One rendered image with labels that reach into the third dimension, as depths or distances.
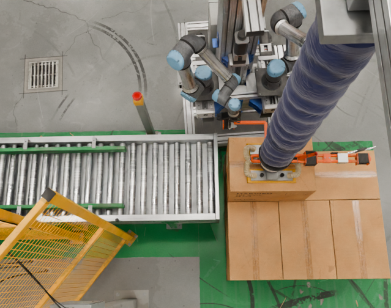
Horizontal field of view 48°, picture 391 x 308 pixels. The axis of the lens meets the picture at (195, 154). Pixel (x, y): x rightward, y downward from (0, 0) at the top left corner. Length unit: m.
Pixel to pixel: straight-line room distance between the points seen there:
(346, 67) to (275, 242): 2.11
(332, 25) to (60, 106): 3.51
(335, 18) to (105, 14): 3.74
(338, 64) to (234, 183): 1.70
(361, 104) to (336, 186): 1.17
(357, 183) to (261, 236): 0.87
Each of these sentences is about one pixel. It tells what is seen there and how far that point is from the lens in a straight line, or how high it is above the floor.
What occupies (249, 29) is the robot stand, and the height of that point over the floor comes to 2.01.
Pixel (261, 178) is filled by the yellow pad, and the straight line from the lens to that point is 3.06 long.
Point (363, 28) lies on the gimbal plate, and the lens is 1.32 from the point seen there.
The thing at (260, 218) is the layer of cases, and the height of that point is 0.54.
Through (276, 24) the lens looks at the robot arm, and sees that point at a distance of 2.71.
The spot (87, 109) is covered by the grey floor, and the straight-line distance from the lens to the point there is 4.39.
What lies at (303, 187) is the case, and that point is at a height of 0.94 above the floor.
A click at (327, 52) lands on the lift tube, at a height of 2.66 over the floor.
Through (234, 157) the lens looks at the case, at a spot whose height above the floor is 0.94.
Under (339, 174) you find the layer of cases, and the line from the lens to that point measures 3.64.
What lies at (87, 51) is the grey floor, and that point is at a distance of 4.67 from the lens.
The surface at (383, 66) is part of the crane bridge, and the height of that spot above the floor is 2.99.
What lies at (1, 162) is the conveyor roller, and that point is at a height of 0.55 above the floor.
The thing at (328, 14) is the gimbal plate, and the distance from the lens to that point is 1.32.
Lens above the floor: 3.93
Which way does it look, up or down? 74 degrees down
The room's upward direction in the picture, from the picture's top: 5 degrees counter-clockwise
